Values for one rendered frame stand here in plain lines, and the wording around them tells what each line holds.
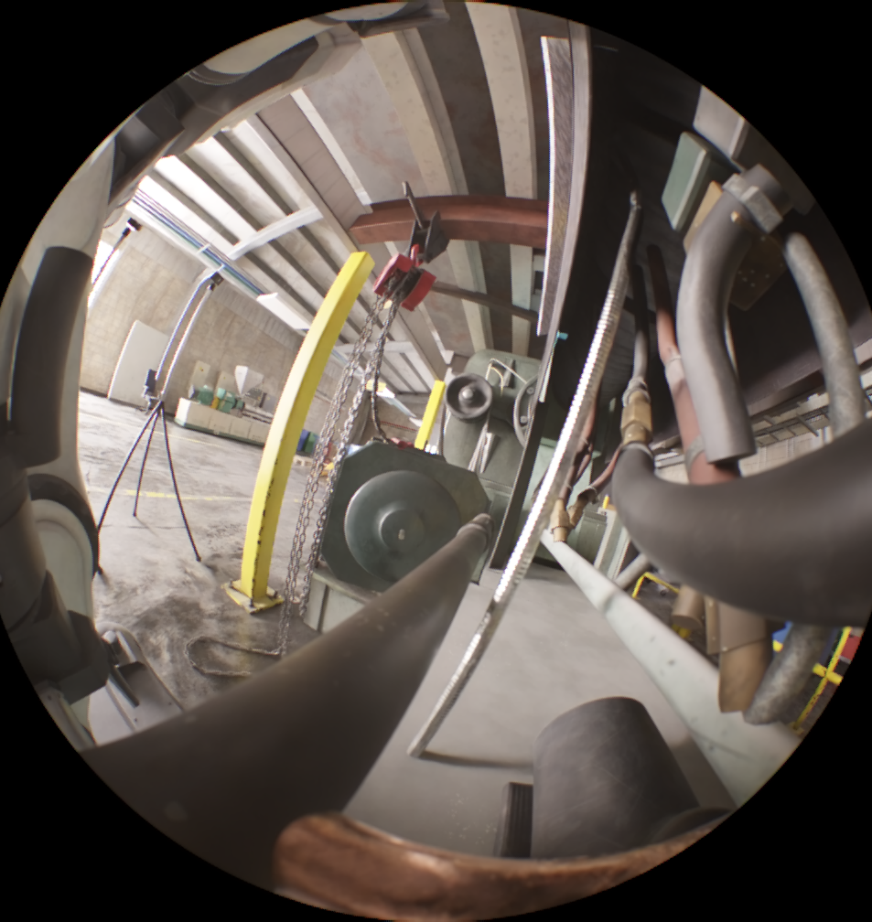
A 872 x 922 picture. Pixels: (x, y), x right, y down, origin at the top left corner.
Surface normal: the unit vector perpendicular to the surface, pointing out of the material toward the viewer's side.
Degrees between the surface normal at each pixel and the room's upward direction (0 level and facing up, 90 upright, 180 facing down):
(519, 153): 180
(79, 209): 90
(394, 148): 180
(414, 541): 90
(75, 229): 90
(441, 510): 86
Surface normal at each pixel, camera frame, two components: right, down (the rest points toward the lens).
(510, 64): -0.29, 0.95
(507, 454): -0.24, -0.12
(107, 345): 0.92, 0.27
